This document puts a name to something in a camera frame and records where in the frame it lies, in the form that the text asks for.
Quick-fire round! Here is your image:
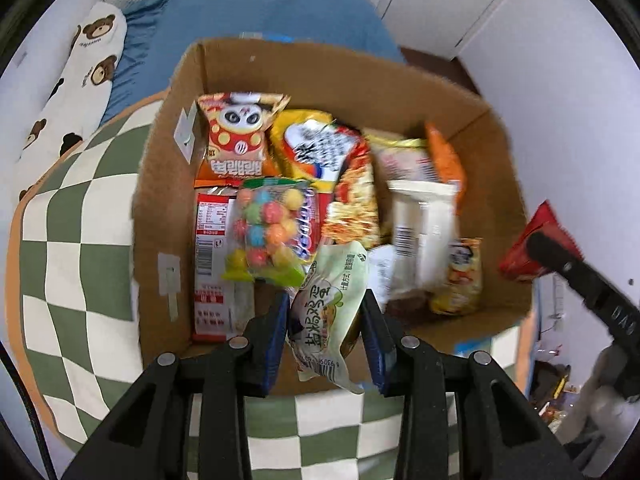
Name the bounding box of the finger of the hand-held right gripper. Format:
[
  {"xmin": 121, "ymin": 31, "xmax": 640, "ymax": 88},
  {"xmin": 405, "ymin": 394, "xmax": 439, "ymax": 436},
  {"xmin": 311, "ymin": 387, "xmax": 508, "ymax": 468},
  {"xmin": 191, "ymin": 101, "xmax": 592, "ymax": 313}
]
[{"xmin": 527, "ymin": 230, "xmax": 591, "ymax": 286}]

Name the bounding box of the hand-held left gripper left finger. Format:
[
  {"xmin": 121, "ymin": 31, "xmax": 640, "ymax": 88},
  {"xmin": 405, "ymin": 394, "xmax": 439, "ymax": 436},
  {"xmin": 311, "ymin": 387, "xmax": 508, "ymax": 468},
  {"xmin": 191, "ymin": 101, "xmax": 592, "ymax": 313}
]
[{"xmin": 62, "ymin": 290, "xmax": 292, "ymax": 480}]

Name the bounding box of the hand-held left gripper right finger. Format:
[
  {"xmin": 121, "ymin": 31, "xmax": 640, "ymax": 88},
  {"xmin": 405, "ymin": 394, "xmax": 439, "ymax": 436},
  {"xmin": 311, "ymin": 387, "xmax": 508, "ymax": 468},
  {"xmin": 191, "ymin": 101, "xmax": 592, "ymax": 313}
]
[{"xmin": 361, "ymin": 290, "xmax": 583, "ymax": 480}]

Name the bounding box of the pale green snack packet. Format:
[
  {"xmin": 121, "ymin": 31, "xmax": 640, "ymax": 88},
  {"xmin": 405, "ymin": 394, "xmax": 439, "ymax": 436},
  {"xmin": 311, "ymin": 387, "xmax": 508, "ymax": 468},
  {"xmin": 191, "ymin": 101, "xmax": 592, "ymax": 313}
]
[{"xmin": 289, "ymin": 240, "xmax": 371, "ymax": 395}]

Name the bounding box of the orange snack packet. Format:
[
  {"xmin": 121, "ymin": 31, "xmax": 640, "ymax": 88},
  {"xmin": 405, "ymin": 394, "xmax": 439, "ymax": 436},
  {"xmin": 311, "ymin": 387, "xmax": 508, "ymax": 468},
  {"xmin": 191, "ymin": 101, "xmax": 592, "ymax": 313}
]
[{"xmin": 424, "ymin": 121, "xmax": 467, "ymax": 201}]

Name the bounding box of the panda print snack packet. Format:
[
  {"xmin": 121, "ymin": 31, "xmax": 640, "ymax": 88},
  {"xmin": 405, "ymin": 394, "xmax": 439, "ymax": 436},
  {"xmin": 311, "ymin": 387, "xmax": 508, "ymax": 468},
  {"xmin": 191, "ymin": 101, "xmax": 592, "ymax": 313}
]
[{"xmin": 196, "ymin": 91, "xmax": 292, "ymax": 188}]

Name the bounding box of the brown cardboard box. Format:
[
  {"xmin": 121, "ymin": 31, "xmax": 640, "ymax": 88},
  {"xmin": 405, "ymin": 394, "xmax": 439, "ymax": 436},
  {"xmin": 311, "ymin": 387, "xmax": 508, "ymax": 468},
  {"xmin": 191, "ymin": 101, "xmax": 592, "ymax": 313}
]
[{"xmin": 131, "ymin": 37, "xmax": 533, "ymax": 396}]

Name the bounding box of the person's right forearm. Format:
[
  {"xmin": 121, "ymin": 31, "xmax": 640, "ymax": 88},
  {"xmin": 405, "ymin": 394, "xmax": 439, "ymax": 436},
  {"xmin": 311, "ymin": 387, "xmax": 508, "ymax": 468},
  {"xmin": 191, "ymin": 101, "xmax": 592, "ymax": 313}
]
[{"xmin": 565, "ymin": 342, "xmax": 633, "ymax": 478}]

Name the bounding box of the white barcode packet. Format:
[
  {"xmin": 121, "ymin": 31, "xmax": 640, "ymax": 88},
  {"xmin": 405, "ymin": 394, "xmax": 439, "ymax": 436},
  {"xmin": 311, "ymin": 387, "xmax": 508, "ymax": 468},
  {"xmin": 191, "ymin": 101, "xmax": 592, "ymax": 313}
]
[{"xmin": 369, "ymin": 244, "xmax": 401, "ymax": 311}]

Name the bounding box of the small yellow snack packet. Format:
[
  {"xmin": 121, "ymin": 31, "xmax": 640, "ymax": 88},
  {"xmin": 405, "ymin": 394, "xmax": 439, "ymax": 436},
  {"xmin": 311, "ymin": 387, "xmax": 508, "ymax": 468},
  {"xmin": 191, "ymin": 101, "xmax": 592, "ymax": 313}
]
[{"xmin": 430, "ymin": 237, "xmax": 484, "ymax": 316}]

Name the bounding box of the dark clutter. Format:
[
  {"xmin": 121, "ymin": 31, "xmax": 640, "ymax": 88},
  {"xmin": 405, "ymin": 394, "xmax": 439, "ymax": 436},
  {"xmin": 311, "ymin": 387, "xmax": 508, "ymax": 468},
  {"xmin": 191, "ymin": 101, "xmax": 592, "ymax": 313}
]
[{"xmin": 530, "ymin": 357, "xmax": 576, "ymax": 436}]

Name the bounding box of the red white snack packet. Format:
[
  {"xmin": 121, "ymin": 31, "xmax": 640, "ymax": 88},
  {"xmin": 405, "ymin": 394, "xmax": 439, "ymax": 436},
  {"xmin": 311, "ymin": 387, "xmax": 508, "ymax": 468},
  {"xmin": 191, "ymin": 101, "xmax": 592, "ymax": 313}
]
[{"xmin": 192, "ymin": 187, "xmax": 256, "ymax": 343}]

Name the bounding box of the colourful candy ball packet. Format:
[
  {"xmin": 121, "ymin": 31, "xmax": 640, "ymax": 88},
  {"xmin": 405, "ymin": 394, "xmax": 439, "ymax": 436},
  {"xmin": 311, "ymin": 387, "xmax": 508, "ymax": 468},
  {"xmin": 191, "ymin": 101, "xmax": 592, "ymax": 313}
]
[{"xmin": 221, "ymin": 177, "xmax": 318, "ymax": 288}]

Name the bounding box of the white boxy snack packet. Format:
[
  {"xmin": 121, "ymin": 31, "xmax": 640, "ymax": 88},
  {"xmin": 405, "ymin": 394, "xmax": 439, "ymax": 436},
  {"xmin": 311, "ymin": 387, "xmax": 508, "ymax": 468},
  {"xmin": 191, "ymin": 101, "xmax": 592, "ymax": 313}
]
[{"xmin": 389, "ymin": 180, "xmax": 460, "ymax": 293}]

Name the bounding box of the pale pink snack packet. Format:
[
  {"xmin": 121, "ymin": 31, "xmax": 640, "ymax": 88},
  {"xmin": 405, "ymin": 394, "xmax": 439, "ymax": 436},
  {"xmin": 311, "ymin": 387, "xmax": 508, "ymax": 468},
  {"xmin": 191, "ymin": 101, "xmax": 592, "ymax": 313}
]
[{"xmin": 364, "ymin": 129, "xmax": 438, "ymax": 183}]

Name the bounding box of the yellow red noodle snack packet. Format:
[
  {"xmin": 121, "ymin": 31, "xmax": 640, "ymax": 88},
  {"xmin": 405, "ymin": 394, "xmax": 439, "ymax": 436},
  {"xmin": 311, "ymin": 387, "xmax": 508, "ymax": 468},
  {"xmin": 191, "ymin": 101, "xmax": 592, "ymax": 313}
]
[{"xmin": 270, "ymin": 109, "xmax": 382, "ymax": 250}]

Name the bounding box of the green white checkered blanket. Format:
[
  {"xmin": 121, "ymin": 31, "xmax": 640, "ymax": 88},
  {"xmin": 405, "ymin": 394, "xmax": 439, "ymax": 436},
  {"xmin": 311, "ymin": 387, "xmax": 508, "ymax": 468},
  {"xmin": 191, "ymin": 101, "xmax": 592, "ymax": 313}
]
[{"xmin": 7, "ymin": 87, "xmax": 533, "ymax": 480}]

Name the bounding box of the white wardrobe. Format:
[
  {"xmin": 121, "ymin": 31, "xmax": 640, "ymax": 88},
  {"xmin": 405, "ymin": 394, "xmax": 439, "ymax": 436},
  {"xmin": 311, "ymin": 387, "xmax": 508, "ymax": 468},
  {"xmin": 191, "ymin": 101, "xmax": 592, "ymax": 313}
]
[{"xmin": 372, "ymin": 0, "xmax": 531, "ymax": 61}]

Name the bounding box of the blue white packet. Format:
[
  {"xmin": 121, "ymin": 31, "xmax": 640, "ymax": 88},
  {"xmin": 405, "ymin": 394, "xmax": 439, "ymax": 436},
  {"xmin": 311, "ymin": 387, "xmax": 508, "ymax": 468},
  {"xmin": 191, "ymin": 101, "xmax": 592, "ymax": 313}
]
[{"xmin": 239, "ymin": 31, "xmax": 295, "ymax": 45}]

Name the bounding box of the blue bed sheet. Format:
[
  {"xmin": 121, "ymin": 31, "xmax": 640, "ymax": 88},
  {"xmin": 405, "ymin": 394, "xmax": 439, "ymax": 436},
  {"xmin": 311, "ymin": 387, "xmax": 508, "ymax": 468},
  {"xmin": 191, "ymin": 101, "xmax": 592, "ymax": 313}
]
[{"xmin": 100, "ymin": 0, "xmax": 406, "ymax": 126}]

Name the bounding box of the bear print white pillow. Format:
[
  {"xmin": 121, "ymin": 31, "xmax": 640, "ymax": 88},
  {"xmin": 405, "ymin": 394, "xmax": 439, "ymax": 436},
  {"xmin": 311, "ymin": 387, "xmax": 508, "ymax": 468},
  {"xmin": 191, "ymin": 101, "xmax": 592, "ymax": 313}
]
[{"xmin": 12, "ymin": 1, "xmax": 128, "ymax": 201}]

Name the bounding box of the black cable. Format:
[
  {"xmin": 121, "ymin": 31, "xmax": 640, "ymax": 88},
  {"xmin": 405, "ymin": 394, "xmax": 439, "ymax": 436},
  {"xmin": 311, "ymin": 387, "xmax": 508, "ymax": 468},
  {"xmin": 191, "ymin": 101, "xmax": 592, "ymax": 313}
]
[{"xmin": 0, "ymin": 345, "xmax": 58, "ymax": 480}]

